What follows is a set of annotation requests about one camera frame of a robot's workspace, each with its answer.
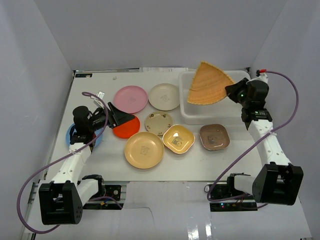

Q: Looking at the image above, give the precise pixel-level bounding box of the black label sticker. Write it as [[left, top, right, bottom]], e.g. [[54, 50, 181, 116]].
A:
[[74, 73, 93, 78]]

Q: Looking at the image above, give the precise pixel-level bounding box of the brown square panda dish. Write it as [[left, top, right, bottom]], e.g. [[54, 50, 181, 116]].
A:
[[199, 124, 230, 151]]

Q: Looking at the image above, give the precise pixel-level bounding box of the woven bamboo fan tray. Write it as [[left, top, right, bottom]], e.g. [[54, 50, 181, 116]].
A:
[[187, 61, 236, 106]]

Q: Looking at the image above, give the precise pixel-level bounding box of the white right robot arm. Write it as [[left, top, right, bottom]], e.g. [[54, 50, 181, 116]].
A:
[[225, 76, 304, 206]]

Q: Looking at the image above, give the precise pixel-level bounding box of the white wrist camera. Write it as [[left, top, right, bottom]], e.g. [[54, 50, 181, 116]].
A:
[[94, 91, 105, 102], [255, 69, 269, 84]]

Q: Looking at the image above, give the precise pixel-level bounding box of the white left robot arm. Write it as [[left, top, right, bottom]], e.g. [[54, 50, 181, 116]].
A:
[[38, 102, 135, 225]]

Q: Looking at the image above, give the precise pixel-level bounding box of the white plastic bin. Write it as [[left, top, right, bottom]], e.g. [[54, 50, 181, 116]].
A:
[[178, 71, 243, 125]]

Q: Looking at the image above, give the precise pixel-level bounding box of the yellow round bear plate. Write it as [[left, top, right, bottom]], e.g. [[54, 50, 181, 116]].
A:
[[124, 132, 165, 170]]

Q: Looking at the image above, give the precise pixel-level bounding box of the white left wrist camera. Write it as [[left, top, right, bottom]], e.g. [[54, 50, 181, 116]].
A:
[[94, 91, 105, 102]]

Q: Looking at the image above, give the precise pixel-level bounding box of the orange round plate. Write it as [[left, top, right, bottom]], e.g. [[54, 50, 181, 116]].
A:
[[112, 115, 141, 139]]

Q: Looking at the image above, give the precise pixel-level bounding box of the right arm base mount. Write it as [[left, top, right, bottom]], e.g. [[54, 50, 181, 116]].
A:
[[209, 182, 258, 213]]

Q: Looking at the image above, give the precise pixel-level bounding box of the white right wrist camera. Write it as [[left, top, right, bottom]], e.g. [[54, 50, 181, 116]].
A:
[[255, 69, 269, 84]]

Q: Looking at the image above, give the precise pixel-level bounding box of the beige patterned small plate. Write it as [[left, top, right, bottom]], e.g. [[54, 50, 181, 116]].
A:
[[144, 111, 173, 136]]

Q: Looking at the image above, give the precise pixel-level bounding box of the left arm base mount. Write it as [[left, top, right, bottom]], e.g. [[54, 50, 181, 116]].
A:
[[83, 185, 124, 210]]

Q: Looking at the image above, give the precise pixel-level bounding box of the blue round plate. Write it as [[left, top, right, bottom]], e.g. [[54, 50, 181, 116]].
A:
[[65, 123, 103, 151]]

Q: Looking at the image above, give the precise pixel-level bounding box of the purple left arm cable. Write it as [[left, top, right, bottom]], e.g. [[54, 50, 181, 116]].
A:
[[16, 91, 123, 235]]

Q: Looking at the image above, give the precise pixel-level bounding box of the pink round plate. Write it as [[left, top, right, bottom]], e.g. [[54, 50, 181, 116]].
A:
[[113, 85, 148, 114]]

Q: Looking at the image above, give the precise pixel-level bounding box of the yellow square panda dish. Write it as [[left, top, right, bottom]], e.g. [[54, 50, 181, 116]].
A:
[[162, 124, 195, 155]]

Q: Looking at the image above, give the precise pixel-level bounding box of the cream white round plate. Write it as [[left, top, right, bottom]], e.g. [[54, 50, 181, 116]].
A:
[[148, 83, 180, 111]]

